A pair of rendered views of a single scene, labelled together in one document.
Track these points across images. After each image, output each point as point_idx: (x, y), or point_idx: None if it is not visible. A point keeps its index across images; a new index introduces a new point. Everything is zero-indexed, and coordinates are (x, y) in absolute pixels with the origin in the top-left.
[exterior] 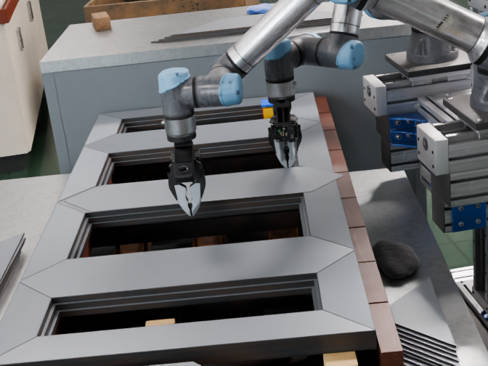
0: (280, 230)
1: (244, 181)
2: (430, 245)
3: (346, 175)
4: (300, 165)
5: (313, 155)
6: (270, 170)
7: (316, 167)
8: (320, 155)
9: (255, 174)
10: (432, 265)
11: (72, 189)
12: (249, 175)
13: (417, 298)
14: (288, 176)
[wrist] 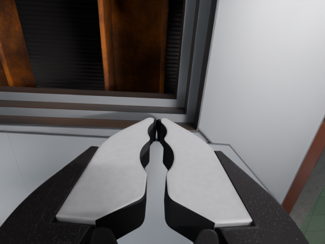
0: (133, 88)
1: (17, 200)
2: (319, 178)
3: (316, 144)
4: (203, 125)
5: (293, 22)
6: (91, 140)
7: (250, 158)
8: (322, 35)
9: (39, 160)
10: (292, 213)
11: None
12: (19, 161)
13: None
14: (152, 196)
